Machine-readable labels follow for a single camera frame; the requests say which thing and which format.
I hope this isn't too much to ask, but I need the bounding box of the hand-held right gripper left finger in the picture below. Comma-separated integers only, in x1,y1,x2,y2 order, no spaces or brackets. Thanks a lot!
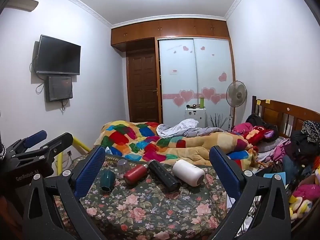
22,145,108,240

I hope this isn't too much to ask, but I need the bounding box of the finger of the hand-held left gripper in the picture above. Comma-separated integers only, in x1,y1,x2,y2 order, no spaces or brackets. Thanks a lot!
5,130,48,156
11,132,74,167

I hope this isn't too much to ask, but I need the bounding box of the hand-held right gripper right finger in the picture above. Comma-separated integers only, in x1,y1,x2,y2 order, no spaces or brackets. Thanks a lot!
209,145,293,240

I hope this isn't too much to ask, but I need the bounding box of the dark green cup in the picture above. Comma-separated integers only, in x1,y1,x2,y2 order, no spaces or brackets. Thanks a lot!
99,169,116,192

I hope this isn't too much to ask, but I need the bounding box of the clear plastic cup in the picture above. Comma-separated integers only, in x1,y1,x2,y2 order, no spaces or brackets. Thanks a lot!
117,159,130,174

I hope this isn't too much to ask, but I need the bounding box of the white insulated bottle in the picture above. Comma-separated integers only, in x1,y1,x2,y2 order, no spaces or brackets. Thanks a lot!
172,159,205,187

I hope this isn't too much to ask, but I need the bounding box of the red insulated bottle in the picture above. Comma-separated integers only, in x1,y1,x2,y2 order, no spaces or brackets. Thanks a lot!
123,164,149,185

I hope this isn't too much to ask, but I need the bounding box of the teal flat box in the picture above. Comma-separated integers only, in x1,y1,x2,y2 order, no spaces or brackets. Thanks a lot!
255,171,287,181

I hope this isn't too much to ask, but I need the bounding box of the dried twig bunch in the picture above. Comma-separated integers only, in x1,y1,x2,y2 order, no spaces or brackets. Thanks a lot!
210,114,228,132

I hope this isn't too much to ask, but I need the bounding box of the red plush toy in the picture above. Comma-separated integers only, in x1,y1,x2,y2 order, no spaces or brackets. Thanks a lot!
244,125,275,145

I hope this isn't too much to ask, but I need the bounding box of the black insulated bottle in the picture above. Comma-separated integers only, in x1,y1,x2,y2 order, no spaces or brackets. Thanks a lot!
147,159,182,193

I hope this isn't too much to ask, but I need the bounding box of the pink striped cloth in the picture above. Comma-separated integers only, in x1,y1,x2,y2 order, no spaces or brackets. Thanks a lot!
272,139,292,162

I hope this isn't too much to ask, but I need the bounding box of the black bag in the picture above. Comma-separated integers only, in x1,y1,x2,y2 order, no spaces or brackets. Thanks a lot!
246,113,269,130

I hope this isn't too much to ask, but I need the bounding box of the grey white crumpled cloth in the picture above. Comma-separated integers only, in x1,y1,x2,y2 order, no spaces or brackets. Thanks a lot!
156,118,232,138

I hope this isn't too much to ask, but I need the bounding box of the small white cabinet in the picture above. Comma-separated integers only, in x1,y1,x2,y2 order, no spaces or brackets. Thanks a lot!
185,107,207,128

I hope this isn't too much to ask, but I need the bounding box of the colourful patchwork blanket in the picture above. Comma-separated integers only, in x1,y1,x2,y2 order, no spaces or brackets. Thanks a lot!
94,121,258,168

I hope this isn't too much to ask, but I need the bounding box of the floral bed sheet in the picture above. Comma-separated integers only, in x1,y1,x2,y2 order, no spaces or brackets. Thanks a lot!
54,154,233,240

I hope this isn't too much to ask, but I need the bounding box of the yellow plush toy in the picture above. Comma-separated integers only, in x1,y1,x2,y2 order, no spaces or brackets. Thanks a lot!
289,195,313,221

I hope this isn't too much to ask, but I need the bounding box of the standing electric fan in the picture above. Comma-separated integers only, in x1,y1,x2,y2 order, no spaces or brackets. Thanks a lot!
226,81,248,130

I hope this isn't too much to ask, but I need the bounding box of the wooden bed headboard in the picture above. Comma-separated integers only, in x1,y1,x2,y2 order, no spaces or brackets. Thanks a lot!
251,95,320,140

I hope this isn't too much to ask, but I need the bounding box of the pile of dark clothes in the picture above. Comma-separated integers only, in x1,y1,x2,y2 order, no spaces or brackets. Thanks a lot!
285,130,318,161

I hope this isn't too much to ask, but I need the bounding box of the magenta plush toy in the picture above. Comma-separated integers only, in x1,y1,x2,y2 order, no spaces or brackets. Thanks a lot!
291,184,320,202

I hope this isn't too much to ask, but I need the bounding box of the black dotted scarf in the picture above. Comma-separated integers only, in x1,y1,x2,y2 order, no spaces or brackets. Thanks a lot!
301,120,320,141

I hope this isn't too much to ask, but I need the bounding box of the brown wooden door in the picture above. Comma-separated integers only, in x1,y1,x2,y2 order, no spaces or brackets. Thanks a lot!
126,51,160,123

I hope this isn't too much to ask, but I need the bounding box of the wardrobe with heart stickers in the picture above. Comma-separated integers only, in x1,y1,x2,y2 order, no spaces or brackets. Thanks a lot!
157,37,234,130

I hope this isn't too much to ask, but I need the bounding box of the wooden overhead cabinet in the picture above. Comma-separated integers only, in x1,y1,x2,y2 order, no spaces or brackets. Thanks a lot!
111,18,229,53

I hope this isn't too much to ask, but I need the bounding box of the yellow metal rail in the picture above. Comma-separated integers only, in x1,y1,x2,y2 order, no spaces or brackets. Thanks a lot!
57,136,92,176

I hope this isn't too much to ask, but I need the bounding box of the black television cable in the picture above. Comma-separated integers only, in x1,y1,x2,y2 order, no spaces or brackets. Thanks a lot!
29,59,47,94

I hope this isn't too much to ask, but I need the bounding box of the small wall monitor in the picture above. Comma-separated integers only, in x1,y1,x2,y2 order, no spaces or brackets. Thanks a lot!
45,76,73,102

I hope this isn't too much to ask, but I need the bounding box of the black wall television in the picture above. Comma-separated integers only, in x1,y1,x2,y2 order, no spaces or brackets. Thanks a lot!
32,34,82,76

